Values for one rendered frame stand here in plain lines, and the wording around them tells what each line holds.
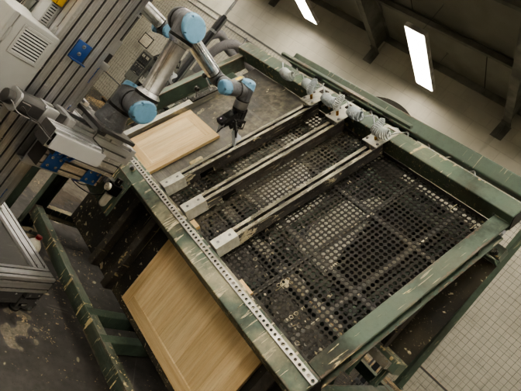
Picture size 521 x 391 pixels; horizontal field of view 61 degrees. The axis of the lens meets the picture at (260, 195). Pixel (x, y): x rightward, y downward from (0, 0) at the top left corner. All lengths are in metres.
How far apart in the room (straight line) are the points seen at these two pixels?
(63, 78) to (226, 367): 1.49
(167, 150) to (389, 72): 5.92
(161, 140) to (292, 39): 6.52
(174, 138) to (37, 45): 1.09
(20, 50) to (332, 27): 7.39
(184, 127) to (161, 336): 1.27
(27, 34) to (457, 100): 6.71
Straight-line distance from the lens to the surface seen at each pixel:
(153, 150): 2.79
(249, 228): 2.13
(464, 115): 7.72
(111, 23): 2.20
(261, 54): 3.32
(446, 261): 2.07
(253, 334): 1.85
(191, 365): 2.33
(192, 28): 2.03
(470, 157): 2.92
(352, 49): 8.58
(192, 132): 2.84
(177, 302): 2.43
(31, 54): 2.05
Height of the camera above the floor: 1.41
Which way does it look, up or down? 5 degrees down
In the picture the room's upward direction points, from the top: 40 degrees clockwise
